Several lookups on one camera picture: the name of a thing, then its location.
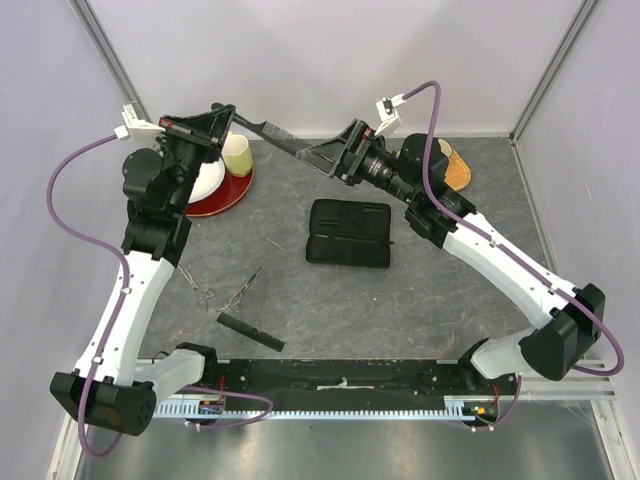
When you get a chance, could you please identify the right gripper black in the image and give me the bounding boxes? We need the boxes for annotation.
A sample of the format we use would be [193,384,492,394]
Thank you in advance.
[296,118,419,205]

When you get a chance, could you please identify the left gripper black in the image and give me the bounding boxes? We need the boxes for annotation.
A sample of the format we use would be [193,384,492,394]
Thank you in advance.
[158,104,236,213]

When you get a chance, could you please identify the black handled comb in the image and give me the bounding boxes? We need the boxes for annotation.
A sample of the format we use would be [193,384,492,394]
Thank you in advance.
[233,113,311,155]

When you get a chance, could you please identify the black zipper tool case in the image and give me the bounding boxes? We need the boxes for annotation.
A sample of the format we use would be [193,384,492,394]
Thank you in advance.
[305,199,393,269]

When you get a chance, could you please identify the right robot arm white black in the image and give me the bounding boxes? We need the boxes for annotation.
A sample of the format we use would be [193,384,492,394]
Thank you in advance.
[294,121,605,394]

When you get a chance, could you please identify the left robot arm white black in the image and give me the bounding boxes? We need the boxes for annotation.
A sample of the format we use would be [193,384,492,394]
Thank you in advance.
[50,103,236,436]

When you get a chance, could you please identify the pale yellow cup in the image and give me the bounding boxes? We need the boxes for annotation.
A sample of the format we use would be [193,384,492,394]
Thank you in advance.
[222,133,253,177]

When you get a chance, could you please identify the white paper plate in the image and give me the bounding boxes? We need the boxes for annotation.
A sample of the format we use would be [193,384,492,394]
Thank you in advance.
[188,159,226,204]

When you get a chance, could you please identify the red round tray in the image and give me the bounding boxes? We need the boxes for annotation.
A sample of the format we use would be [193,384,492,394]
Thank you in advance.
[186,169,254,218]

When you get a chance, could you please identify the orange woven coaster mat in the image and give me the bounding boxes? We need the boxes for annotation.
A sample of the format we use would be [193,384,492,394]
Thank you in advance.
[439,139,472,191]

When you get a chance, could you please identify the silver scissors left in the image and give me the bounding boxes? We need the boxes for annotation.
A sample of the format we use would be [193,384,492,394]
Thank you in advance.
[177,265,215,313]

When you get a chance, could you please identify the silver scissors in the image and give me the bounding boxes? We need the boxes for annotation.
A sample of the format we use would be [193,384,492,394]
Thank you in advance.
[177,265,215,313]
[218,266,264,313]

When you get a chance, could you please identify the silver scissors right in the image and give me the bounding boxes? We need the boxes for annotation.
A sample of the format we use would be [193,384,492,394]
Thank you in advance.
[218,266,264,313]

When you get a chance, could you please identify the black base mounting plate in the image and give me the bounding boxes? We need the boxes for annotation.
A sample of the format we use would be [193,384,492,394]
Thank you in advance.
[196,359,517,410]

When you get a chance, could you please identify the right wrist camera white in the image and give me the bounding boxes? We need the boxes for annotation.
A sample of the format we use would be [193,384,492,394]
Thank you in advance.
[375,94,406,137]

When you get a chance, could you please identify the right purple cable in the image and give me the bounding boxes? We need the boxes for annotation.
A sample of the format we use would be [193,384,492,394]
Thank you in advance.
[399,82,626,434]

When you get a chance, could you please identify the purple cable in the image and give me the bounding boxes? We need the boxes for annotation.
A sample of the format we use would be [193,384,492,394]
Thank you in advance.
[47,134,275,459]
[399,82,626,434]

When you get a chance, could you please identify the grey slotted cable duct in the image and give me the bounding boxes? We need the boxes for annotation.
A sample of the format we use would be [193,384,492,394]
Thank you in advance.
[153,395,498,422]

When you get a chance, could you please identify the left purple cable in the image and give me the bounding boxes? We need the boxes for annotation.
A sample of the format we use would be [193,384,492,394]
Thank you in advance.
[47,134,275,459]

